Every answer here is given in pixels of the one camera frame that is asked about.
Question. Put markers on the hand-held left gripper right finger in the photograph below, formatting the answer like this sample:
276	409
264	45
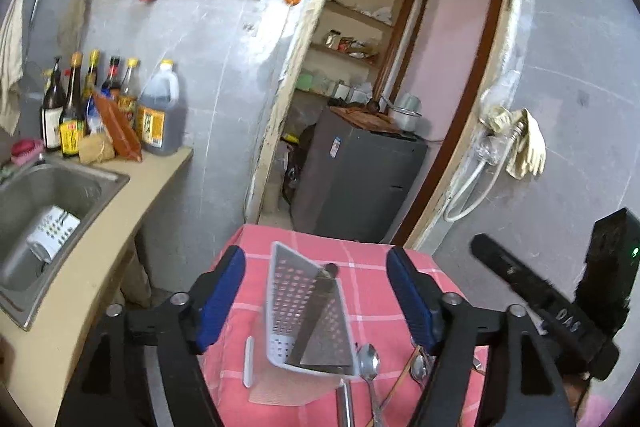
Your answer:
411	302

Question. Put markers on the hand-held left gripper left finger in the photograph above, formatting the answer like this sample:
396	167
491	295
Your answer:
224	297

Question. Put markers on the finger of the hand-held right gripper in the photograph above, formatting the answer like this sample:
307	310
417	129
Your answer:
505	267

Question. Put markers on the perforated plastic utensil holder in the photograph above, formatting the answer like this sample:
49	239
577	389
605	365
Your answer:
290	297

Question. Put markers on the gold spoon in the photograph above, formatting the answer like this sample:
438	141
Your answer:
417	368

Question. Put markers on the silver steel spoon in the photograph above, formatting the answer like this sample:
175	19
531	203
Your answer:
369	364

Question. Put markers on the person's right forearm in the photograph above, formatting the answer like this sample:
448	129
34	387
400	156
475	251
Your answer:
597	409

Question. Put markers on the pink checkered tablecloth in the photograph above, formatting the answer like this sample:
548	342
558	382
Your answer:
370	264

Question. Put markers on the wooden chopstick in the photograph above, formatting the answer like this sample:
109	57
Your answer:
397	384

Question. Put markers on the steel cleaver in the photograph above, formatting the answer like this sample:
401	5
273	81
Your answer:
322	332

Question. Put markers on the beige rubber gloves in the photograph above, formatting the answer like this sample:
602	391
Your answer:
527	142

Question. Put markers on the grey washing machine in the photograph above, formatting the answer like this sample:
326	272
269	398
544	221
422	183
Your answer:
350	187

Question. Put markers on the beige kitchen counter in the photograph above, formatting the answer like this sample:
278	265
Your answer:
145	187

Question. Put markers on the metal pot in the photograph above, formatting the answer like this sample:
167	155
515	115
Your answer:
405	117

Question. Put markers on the white perforated sink basket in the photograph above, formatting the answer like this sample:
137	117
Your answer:
52	232

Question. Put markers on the wooden cutting board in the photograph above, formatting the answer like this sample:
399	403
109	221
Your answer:
365	119

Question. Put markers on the large plastic oil jug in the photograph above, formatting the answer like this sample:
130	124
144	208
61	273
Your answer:
160	117

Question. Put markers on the beige bagged food block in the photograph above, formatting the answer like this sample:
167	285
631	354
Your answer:
95	149

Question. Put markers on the orange seasoning packet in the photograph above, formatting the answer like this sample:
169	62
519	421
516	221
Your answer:
117	129

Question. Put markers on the stainless steel sink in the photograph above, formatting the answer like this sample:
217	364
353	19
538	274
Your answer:
55	192

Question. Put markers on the clear bottle yellow cap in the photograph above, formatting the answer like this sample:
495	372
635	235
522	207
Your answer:
129	97

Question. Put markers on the green box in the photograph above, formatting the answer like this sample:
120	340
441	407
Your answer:
307	83

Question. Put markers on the dark sauce bottle orange cap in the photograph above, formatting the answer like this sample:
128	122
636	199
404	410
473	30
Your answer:
72	122

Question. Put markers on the sauce bottle red black cap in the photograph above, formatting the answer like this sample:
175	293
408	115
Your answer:
112	79

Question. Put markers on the pink scrub sponge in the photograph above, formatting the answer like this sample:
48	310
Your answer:
25	151

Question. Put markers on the dark sauce bottle black cap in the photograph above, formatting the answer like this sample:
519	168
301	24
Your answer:
51	117

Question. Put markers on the tall sauce bottle yellow cap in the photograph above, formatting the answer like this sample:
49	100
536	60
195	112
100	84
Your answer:
92	77

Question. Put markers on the red snack bag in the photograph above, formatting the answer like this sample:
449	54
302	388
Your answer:
352	44

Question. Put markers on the glass jar dark lid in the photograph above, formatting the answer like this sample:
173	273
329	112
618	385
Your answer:
330	40

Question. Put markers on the beige hanging towel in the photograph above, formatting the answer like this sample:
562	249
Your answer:
10	67

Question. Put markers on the wooden door frame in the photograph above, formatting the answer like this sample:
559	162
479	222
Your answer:
287	77

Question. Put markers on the wooden wall shelf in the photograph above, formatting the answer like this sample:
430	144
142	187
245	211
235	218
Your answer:
357	14

